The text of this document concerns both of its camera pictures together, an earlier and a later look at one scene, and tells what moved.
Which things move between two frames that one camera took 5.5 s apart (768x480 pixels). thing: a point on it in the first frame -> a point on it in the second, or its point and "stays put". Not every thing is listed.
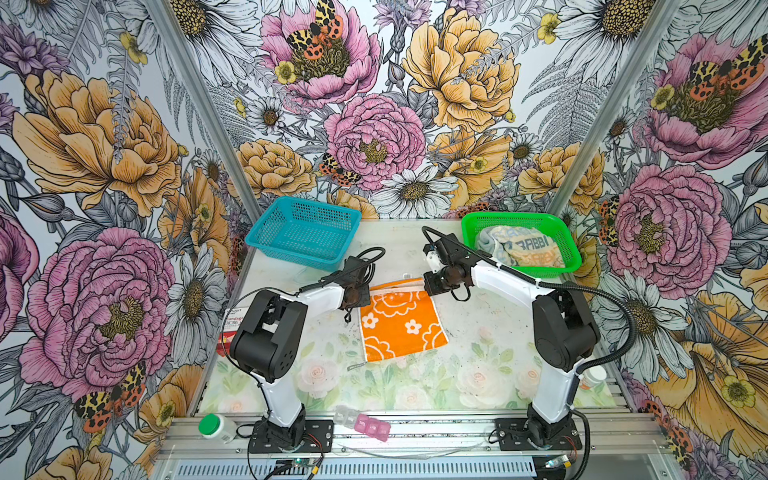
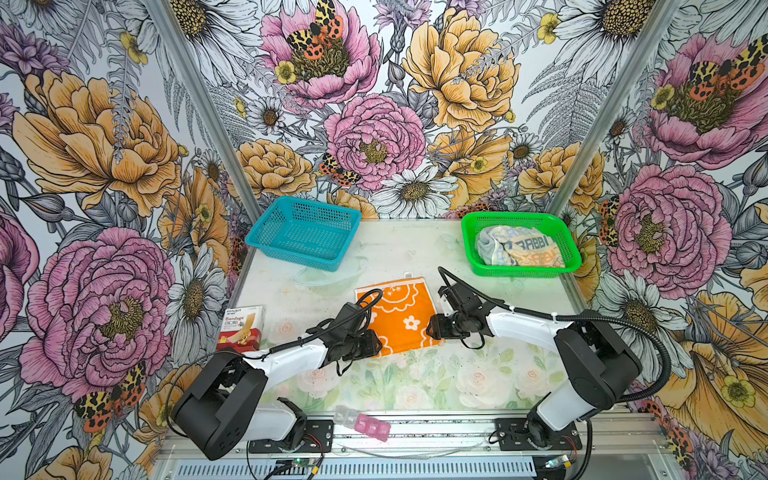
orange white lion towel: (401, 320) stays put
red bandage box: (232, 323) stays put
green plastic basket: (530, 244) stays put
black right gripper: (430, 286) -> (437, 322)
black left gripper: (364, 300) -> (369, 349)
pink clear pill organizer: (362, 423) stays put
